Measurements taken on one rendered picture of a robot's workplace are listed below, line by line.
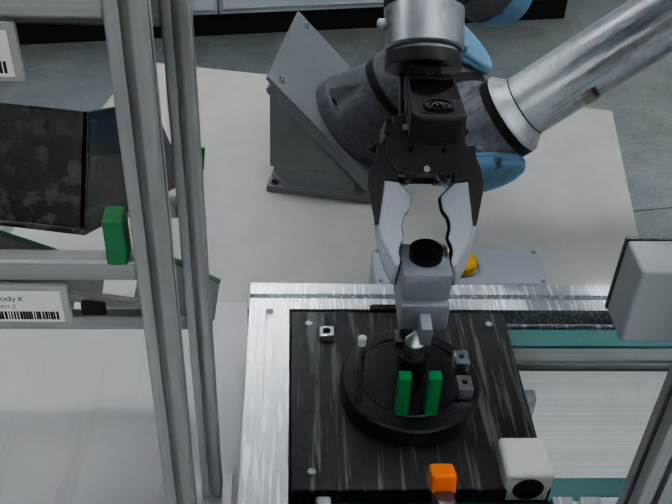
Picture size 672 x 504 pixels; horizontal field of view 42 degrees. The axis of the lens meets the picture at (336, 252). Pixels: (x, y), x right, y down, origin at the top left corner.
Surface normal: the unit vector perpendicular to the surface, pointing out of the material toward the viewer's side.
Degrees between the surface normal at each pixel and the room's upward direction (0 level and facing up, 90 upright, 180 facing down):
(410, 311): 91
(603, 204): 0
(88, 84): 0
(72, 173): 65
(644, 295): 90
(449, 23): 56
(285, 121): 90
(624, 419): 0
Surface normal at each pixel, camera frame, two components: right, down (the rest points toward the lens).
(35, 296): 0.04, 0.62
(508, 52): 0.04, -0.79
